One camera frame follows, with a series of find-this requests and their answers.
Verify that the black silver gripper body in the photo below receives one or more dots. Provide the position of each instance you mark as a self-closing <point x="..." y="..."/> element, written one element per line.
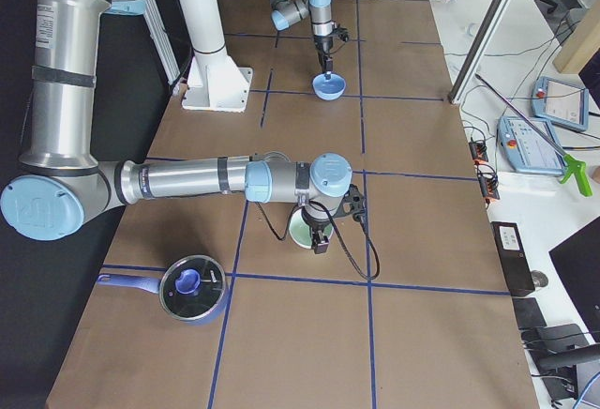
<point x="314" y="224"/>

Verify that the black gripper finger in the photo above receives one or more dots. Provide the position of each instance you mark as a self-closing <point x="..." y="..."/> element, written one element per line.
<point x="326" y="64"/>
<point x="319" y="241"/>

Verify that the green bowl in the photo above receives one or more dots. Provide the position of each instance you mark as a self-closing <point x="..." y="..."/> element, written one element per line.
<point x="299" y="231"/>

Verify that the blue bowl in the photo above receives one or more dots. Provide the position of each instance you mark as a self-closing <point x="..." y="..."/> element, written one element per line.
<point x="328" y="86"/>

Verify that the large silver blue robot arm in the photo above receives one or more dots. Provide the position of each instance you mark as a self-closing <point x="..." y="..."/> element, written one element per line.
<point x="68" y="187"/>

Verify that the white pillar with base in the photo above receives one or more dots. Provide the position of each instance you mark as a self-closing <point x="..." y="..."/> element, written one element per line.
<point x="214" y="82"/>

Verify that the blue pot with glass lid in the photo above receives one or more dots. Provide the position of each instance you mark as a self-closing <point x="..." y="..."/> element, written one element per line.
<point x="193" y="290"/>

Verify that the black orange connector strip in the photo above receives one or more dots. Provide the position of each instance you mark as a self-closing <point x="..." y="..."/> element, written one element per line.
<point x="487" y="176"/>

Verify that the black rectangular box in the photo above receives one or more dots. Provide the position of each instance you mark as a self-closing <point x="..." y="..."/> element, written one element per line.
<point x="515" y="267"/>

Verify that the lower teach pendant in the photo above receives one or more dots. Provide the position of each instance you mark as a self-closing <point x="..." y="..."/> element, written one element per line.
<point x="525" y="150"/>

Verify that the teach pendant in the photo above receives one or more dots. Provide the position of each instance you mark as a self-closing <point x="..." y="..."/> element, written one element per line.
<point x="525" y="150"/>
<point x="563" y="104"/>

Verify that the upper teach pendant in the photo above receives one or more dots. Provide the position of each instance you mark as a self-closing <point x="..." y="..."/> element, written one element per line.
<point x="563" y="104"/>

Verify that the black monitor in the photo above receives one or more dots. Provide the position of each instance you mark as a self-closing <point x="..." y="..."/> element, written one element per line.
<point x="576" y="261"/>

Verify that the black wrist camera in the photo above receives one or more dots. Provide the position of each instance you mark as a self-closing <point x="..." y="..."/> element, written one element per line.
<point x="352" y="204"/>

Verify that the aluminium frame post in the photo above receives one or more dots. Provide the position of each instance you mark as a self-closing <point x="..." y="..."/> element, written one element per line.
<point x="479" y="46"/>

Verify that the green handled grabber stick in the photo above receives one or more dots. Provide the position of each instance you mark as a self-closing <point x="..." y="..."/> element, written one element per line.
<point x="574" y="166"/>

